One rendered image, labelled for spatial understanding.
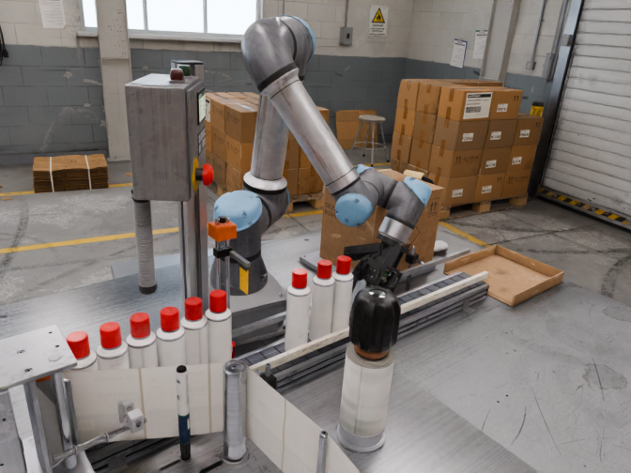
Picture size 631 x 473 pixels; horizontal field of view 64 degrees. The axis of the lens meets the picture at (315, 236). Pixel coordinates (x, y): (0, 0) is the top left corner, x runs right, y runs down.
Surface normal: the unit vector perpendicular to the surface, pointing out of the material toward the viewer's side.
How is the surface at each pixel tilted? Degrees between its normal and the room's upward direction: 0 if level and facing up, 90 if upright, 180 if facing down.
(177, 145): 90
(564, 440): 0
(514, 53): 90
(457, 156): 89
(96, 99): 90
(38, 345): 0
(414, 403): 0
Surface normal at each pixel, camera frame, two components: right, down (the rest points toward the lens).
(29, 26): 0.47, 0.37
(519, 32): -0.88, 0.13
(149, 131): 0.06, 0.39
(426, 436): 0.06, -0.92
